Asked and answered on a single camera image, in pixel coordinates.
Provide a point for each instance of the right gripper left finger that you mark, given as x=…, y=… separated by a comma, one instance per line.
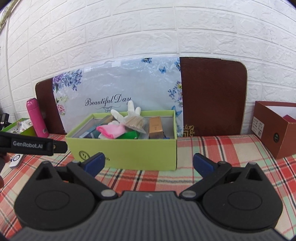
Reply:
x=84, y=174

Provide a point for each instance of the bag of cotton swabs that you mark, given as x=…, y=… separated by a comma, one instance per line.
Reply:
x=135, y=122

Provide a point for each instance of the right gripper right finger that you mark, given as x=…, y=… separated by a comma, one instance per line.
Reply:
x=212, y=173

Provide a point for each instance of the plaid bed sheet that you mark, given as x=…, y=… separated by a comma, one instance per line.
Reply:
x=237, y=150

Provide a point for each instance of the dark green cardboard box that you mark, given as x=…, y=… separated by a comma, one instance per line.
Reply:
x=22, y=126

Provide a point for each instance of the brown shoe box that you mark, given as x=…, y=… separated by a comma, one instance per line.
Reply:
x=274, y=124

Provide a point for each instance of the small gold box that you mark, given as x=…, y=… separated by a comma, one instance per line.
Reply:
x=155, y=127

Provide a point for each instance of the floral pillow in plastic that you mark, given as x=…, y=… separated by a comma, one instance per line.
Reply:
x=152, y=83

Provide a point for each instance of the person left hand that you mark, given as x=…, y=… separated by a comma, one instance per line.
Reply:
x=1, y=182

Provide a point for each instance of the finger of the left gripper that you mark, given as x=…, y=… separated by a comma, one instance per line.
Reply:
x=60, y=147

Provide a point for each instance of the light green cardboard box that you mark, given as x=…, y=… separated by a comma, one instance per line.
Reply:
x=134, y=154

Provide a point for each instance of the white and pink glove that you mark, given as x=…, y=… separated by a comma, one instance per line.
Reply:
x=116, y=128

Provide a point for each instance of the pink thermos bottle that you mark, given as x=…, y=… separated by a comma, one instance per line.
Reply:
x=36, y=118

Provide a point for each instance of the white round-dial device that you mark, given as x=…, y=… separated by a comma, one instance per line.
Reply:
x=16, y=161

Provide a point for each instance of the dark brown headboard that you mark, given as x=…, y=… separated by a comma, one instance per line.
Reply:
x=214, y=96

